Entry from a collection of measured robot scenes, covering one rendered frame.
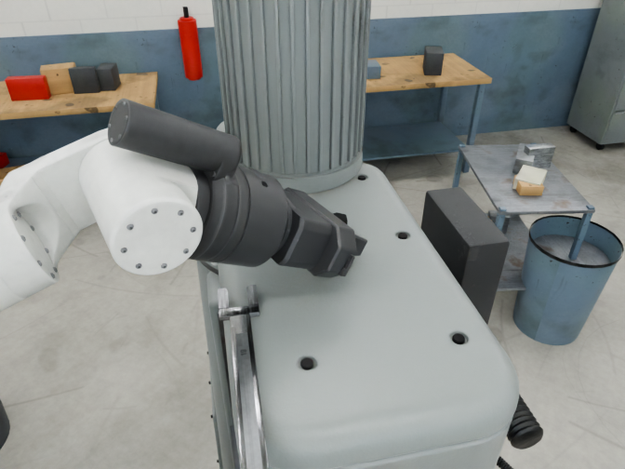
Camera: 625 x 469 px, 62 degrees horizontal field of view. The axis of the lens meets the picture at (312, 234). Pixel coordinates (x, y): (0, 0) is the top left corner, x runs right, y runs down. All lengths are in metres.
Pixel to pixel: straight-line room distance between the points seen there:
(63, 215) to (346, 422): 0.28
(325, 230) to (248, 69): 0.25
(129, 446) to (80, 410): 0.37
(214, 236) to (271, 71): 0.28
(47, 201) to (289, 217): 0.20
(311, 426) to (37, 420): 2.70
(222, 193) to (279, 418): 0.18
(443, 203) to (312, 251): 0.58
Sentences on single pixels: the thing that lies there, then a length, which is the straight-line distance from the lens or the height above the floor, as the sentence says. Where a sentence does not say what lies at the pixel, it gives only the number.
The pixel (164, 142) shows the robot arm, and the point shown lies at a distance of 0.39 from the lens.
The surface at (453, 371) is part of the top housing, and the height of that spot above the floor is 1.89.
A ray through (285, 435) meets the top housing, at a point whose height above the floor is 1.89.
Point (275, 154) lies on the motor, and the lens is 0.68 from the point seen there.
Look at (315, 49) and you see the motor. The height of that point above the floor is 2.08.
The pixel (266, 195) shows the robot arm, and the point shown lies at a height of 2.02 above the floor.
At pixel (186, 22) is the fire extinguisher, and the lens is 4.59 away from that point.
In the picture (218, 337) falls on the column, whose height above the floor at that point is 1.43.
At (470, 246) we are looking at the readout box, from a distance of 0.93.
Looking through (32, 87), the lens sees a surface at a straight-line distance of 4.43.
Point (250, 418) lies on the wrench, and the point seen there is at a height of 1.90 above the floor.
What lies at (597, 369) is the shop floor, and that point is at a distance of 3.35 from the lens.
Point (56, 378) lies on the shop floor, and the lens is 3.23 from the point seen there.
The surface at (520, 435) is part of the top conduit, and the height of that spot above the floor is 1.80.
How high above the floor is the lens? 2.24
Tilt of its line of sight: 35 degrees down
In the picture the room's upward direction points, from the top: straight up
